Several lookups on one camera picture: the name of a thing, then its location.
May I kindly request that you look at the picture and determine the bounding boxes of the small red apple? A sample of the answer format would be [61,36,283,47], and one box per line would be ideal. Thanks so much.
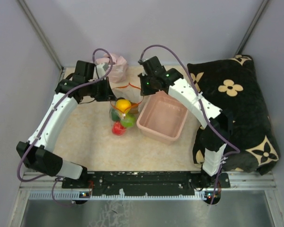
[112,122,126,136]

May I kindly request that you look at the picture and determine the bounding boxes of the green apple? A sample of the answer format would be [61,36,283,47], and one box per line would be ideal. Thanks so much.
[120,113,136,128]

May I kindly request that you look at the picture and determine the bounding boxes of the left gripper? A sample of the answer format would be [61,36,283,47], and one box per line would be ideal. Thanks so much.
[86,76,117,102]

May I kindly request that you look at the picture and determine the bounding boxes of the left metal frame post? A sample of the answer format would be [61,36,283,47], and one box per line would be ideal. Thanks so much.
[16,0,63,70]

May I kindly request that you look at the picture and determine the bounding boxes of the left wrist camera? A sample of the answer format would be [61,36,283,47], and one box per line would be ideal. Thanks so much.
[95,62,109,78]

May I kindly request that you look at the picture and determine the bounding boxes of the clear zip top bag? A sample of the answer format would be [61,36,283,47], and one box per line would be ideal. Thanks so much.
[109,83,144,136]

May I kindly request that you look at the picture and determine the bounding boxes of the right metal frame post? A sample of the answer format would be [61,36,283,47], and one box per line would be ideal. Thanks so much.
[234,0,270,55]

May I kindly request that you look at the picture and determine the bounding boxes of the yellow pear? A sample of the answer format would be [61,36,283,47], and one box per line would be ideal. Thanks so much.
[115,99,131,114]

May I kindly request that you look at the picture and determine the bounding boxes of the black floral cushion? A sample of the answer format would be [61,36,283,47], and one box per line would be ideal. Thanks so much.
[187,54,281,175]

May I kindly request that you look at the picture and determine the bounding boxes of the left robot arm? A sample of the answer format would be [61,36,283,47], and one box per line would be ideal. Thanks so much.
[16,61,115,188]

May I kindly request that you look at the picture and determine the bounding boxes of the pink plastic bin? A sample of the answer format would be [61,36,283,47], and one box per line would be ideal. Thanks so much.
[136,91,188,145]

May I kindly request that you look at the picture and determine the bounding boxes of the dark green avocado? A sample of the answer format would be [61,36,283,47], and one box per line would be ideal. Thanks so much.
[110,108,120,122]

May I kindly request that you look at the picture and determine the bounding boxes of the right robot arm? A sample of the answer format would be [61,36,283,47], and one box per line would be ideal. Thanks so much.
[138,56,233,187]

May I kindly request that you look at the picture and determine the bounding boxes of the pink crumpled cloth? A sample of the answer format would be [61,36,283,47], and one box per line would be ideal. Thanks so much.
[96,53,128,83]

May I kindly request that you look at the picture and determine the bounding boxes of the metal frame post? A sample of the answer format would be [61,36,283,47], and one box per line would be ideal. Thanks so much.
[16,0,63,70]
[234,0,270,55]

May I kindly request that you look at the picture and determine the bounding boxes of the brown kiwi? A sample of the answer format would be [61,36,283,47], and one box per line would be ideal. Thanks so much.
[129,102,139,114]

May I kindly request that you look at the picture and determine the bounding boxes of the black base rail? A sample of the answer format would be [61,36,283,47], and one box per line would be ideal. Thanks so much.
[61,170,228,197]

